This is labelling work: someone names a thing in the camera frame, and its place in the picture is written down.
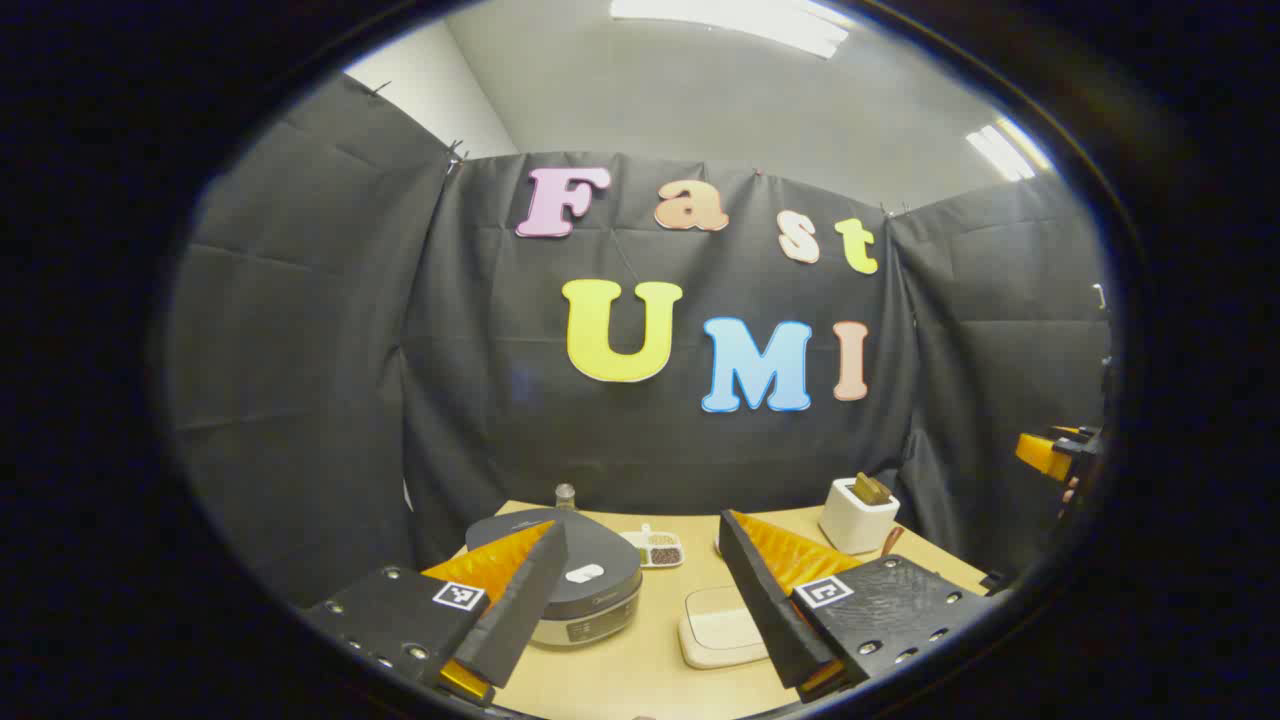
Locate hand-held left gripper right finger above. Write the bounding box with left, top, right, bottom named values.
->
left=718, top=508, right=1001, bottom=704

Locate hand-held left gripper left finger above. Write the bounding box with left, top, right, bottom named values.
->
left=300, top=520, right=569, bottom=706

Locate grey rice cooker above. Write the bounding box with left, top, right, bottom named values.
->
left=465, top=508, right=643, bottom=647

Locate clear rectangular tray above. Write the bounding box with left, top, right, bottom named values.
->
left=678, top=586, right=771, bottom=669

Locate white toaster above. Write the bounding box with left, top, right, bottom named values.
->
left=818, top=476, right=901, bottom=556

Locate white divided grain dish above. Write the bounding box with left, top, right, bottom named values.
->
left=620, top=524, right=686, bottom=569

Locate ceiling light panel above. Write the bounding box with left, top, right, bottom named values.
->
left=610, top=0, right=851, bottom=59
left=965, top=118, right=1053, bottom=181

